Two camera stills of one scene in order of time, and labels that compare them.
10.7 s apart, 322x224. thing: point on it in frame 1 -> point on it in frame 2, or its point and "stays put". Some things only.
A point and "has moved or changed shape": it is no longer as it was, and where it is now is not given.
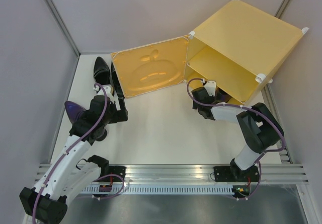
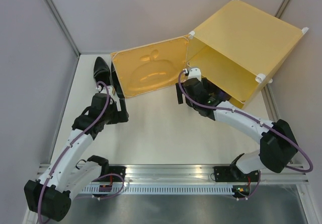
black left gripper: (119, 116) stays put
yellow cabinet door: (152, 67) stays put
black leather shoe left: (101, 72) stays put
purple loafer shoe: (72, 109) has moved or changed shape
